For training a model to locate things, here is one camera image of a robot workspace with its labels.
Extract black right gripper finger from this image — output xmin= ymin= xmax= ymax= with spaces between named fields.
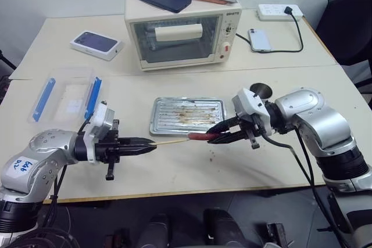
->
xmin=207 ymin=116 xmax=243 ymax=137
xmin=206 ymin=130 xmax=248 ymax=145

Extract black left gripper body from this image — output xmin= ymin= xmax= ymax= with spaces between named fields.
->
xmin=94 ymin=119 xmax=121 ymax=181

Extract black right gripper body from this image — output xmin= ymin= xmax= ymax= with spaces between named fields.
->
xmin=235 ymin=112 xmax=264 ymax=150

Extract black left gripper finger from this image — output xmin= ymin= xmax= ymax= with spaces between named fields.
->
xmin=117 ymin=136 xmax=155 ymax=146
xmin=117 ymin=144 xmax=158 ymax=156

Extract red sausage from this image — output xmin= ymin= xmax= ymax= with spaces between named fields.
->
xmin=188 ymin=132 xmax=217 ymax=142

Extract wooden skewer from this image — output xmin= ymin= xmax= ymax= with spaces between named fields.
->
xmin=149 ymin=138 xmax=191 ymax=146

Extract greasy metal baking tray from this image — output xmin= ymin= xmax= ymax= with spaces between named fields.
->
xmin=149 ymin=96 xmax=227 ymax=137

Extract shiny metal cup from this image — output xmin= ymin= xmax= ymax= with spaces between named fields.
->
xmin=249 ymin=82 xmax=274 ymax=100

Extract dark rounded shape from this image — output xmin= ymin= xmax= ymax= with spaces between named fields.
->
xmin=202 ymin=207 xmax=248 ymax=248
xmin=135 ymin=213 xmax=170 ymax=248

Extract clear plastic container blue clips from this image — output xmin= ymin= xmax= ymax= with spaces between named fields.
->
xmin=27 ymin=67 xmax=103 ymax=124

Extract light blue smartphone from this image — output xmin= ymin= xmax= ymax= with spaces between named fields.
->
xmin=247 ymin=28 xmax=273 ymax=53

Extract white box with purple phone print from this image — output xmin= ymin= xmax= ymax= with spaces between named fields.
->
xmin=69 ymin=30 xmax=126 ymax=62

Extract white power strip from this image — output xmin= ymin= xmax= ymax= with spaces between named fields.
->
xmin=256 ymin=3 xmax=305 ymax=23

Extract cream mini toaster oven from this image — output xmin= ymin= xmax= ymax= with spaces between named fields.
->
xmin=124 ymin=0 xmax=243 ymax=72

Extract black office chair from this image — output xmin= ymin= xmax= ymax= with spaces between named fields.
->
xmin=314 ymin=0 xmax=372 ymax=94

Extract dark object at room edge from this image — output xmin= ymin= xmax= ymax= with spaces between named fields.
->
xmin=0 ymin=48 xmax=17 ymax=105

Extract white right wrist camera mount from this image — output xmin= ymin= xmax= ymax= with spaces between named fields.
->
xmin=231 ymin=87 xmax=274 ymax=137

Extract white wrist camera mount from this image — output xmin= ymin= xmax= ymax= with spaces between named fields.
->
xmin=83 ymin=101 xmax=117 ymax=164
xmin=231 ymin=87 xmax=274 ymax=137

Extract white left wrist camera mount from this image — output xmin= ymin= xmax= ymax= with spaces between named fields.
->
xmin=83 ymin=101 xmax=117 ymax=164

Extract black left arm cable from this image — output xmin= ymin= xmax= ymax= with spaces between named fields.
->
xmin=40 ymin=118 xmax=91 ymax=228

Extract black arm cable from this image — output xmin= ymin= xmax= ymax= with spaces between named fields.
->
xmin=260 ymin=124 xmax=354 ymax=248
xmin=40 ymin=118 xmax=91 ymax=228

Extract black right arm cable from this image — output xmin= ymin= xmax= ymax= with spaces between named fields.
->
xmin=260 ymin=124 xmax=354 ymax=248

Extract black power cord with plug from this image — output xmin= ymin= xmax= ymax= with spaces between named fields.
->
xmin=234 ymin=5 xmax=305 ymax=55

